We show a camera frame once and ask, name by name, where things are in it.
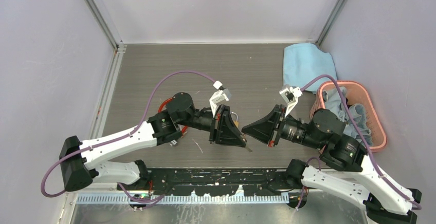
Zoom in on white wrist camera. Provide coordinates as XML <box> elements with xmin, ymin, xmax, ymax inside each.
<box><xmin>209</xmin><ymin>88</ymin><xmax>231</xmax><ymax>117</ymax></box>
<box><xmin>279</xmin><ymin>84</ymin><xmax>303</xmax><ymax>117</ymax></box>

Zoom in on white slotted cable duct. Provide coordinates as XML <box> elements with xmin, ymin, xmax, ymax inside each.
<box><xmin>76</xmin><ymin>193</ymin><xmax>289</xmax><ymax>204</ymax></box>

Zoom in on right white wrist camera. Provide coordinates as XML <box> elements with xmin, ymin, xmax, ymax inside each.
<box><xmin>279</xmin><ymin>84</ymin><xmax>303</xmax><ymax>117</ymax></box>

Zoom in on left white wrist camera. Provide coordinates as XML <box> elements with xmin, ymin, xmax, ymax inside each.
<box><xmin>209</xmin><ymin>88</ymin><xmax>231</xmax><ymax>117</ymax></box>

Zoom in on light blue cloth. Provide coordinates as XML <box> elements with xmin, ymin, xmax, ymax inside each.
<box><xmin>283</xmin><ymin>43</ymin><xmax>337</xmax><ymax>88</ymax></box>

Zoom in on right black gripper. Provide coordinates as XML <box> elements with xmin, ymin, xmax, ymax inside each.
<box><xmin>240</xmin><ymin>102</ymin><xmax>323</xmax><ymax>148</ymax></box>

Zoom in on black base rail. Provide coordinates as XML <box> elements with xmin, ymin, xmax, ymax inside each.
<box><xmin>124</xmin><ymin>168</ymin><xmax>302</xmax><ymax>197</ymax></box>

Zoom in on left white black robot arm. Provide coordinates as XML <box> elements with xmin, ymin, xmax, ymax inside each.
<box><xmin>59</xmin><ymin>92</ymin><xmax>247</xmax><ymax>192</ymax></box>

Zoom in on red rubber ring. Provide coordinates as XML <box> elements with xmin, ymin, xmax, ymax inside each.
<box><xmin>160</xmin><ymin>98</ymin><xmax>189</xmax><ymax>138</ymax></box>

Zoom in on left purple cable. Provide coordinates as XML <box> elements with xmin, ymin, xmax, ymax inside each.
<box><xmin>40</xmin><ymin>70</ymin><xmax>219</xmax><ymax>198</ymax></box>

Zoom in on brass padlock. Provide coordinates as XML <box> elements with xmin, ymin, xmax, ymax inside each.
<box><xmin>230</xmin><ymin>111</ymin><xmax>239</xmax><ymax>128</ymax></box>

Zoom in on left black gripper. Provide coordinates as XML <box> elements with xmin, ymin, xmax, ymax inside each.
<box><xmin>177</xmin><ymin>104</ymin><xmax>247</xmax><ymax>146</ymax></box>

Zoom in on pink plastic basket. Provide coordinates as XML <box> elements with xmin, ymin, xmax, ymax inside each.
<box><xmin>310</xmin><ymin>81</ymin><xmax>387</xmax><ymax>152</ymax></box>

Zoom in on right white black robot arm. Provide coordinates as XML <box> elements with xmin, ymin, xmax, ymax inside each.
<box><xmin>242</xmin><ymin>105</ymin><xmax>422</xmax><ymax>223</ymax></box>

